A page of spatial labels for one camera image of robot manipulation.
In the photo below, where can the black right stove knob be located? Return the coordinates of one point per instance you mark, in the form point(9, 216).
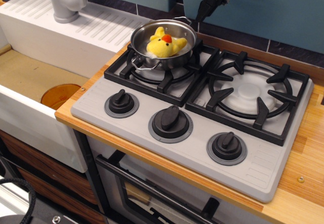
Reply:
point(227, 149)

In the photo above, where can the black left stove knob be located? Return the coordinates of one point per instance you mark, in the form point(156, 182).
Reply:
point(121, 105)

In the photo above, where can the black left burner grate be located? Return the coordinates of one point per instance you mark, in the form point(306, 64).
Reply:
point(173, 86)

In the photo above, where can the black stove knob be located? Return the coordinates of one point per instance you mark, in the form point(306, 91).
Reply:
point(170, 125)
point(227, 149)
point(121, 105)

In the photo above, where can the black middle stove knob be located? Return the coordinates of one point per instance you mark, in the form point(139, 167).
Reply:
point(170, 125)

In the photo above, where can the grey toy faucet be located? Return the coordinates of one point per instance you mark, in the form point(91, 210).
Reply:
point(66, 11)

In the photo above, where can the orange plastic plate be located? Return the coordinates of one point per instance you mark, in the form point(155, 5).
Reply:
point(56, 96)

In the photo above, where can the stainless steel pan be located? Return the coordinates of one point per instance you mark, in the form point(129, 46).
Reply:
point(178, 27)

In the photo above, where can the grey toy stove top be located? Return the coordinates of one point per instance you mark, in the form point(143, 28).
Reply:
point(257, 176)

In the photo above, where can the wooden drawer cabinet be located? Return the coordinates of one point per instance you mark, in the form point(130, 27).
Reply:
point(66, 188)

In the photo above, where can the black burner grate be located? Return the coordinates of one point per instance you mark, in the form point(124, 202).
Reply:
point(173, 86)
point(260, 99)

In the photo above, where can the oven door with black handle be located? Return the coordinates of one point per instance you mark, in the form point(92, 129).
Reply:
point(145, 194)

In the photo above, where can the black right burner grate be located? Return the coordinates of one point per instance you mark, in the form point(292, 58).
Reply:
point(260, 99)

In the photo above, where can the white toy sink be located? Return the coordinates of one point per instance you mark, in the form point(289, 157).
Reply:
point(37, 53)

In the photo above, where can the yellow stuffed duck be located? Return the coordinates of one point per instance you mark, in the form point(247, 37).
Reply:
point(163, 45)

